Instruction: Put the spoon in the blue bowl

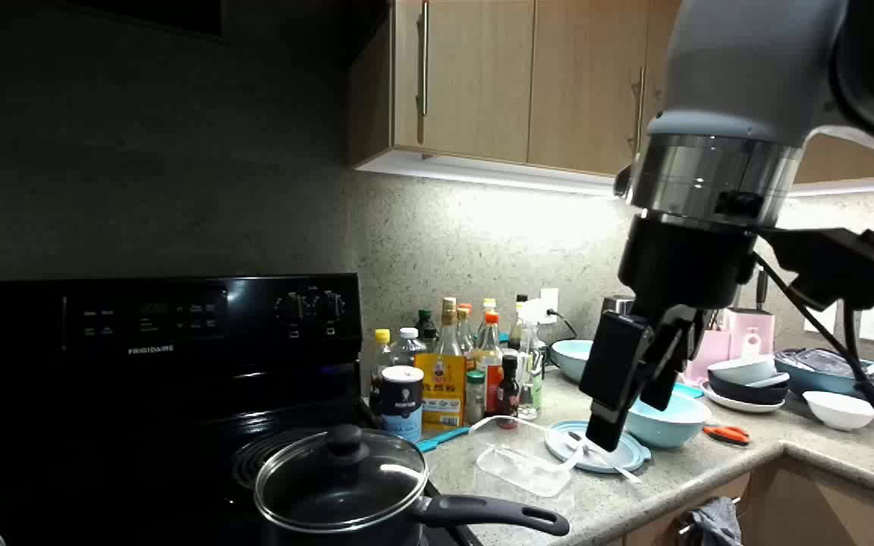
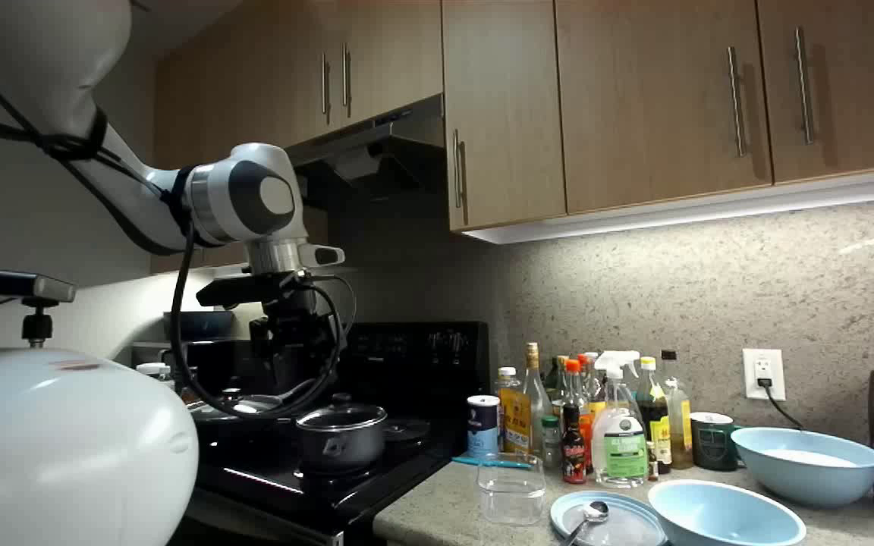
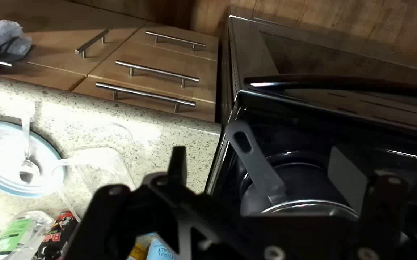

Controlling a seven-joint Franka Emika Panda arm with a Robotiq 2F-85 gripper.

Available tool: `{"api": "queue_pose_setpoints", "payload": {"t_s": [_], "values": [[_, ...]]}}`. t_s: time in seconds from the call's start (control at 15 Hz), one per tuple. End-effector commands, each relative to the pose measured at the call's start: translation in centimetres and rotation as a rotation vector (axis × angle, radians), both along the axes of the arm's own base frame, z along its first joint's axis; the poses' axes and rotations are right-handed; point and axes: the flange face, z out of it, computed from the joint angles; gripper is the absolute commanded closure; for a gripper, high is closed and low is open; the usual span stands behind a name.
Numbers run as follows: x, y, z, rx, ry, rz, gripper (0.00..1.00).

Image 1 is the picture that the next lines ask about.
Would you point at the light blue large bowl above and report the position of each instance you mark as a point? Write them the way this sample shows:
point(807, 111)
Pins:
point(573, 359)

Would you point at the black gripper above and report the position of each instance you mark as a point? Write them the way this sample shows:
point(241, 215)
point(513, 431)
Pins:
point(684, 261)

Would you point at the small green cap jar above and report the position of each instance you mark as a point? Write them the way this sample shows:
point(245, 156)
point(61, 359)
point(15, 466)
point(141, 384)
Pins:
point(475, 396)

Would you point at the black electric stove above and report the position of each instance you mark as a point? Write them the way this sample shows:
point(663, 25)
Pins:
point(152, 384)

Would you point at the wooden lower cabinet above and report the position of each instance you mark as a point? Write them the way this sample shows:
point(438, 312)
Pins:
point(821, 506)

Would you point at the clear plastic container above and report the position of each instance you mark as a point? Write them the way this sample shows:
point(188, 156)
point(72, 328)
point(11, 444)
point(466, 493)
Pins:
point(522, 470)

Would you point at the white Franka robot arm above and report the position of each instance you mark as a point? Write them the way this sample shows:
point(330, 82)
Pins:
point(751, 70)

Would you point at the white spoon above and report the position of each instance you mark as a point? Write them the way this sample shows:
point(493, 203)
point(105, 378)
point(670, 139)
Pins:
point(613, 466)

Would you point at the clear plastic bottle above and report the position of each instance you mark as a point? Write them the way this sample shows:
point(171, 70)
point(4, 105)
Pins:
point(408, 343)

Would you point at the wooden upper cabinets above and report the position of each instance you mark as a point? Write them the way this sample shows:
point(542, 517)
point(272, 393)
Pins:
point(518, 80)

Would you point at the blue dish tray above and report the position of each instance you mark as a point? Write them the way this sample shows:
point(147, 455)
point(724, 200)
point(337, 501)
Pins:
point(818, 372)

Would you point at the blue white salt canister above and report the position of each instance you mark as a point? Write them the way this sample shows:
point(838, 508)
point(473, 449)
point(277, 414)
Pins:
point(398, 400)

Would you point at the stack of dark bowls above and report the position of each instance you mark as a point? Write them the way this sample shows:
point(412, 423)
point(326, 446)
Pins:
point(751, 384)

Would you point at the glass pot lid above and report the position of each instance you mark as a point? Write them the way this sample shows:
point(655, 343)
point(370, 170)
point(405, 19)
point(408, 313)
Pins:
point(340, 483)

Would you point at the pink knife block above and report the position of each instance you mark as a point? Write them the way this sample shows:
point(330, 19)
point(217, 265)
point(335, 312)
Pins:
point(751, 328)

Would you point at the grey hanging towel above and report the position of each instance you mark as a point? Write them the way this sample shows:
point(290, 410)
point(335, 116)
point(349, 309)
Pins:
point(718, 520)

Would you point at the light blue plate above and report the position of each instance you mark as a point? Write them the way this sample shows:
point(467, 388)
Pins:
point(569, 444)

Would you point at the white outlet with plug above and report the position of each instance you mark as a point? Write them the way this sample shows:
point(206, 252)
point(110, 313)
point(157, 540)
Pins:
point(549, 306)

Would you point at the white ceramic bowl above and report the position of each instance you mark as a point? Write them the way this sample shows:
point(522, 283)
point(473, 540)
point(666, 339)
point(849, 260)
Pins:
point(838, 410)

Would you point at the red cap sauce bottle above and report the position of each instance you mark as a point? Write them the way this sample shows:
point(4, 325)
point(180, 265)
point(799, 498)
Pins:
point(493, 364)

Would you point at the yellow cap oil bottle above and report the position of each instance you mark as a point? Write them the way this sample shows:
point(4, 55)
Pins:
point(383, 351)

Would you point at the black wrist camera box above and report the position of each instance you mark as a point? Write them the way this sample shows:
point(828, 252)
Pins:
point(837, 265)

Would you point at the yellow label sauce bottle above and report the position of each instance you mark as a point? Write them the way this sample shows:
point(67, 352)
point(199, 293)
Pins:
point(444, 390)

